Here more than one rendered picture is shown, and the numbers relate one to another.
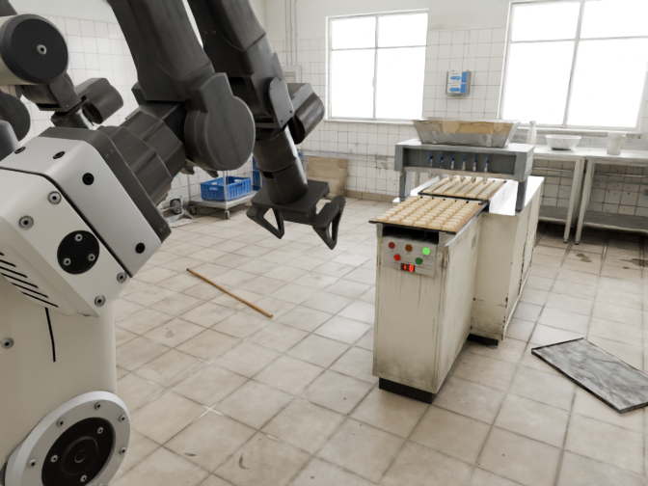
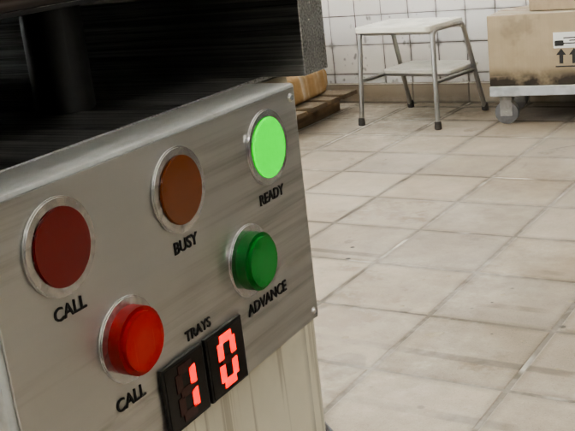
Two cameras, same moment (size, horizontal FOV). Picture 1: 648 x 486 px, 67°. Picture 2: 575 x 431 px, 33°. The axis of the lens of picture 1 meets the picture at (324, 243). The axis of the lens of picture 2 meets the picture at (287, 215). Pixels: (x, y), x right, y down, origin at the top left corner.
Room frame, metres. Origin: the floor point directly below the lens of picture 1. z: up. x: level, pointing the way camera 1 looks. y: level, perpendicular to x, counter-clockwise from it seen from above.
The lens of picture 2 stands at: (1.99, 0.05, 0.92)
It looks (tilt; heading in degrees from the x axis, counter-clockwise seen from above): 16 degrees down; 272
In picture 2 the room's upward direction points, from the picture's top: 7 degrees counter-clockwise
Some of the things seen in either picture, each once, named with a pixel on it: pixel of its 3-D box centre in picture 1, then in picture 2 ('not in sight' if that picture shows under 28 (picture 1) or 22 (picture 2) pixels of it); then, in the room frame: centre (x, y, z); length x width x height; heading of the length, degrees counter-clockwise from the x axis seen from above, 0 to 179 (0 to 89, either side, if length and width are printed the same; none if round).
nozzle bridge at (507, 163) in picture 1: (461, 174); not in sight; (2.83, -0.81, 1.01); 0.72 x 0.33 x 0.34; 61
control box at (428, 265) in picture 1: (409, 256); (163, 274); (2.07, -0.39, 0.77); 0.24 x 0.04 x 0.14; 61
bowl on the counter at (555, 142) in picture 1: (561, 143); not in sight; (5.02, -2.42, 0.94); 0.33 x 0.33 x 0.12
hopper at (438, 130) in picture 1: (465, 131); not in sight; (2.83, -0.81, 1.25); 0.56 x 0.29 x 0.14; 61
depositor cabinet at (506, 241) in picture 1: (471, 247); not in sight; (3.25, -1.03, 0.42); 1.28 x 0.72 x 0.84; 151
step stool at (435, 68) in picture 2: not in sight; (420, 69); (1.47, -4.47, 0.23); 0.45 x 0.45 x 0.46; 50
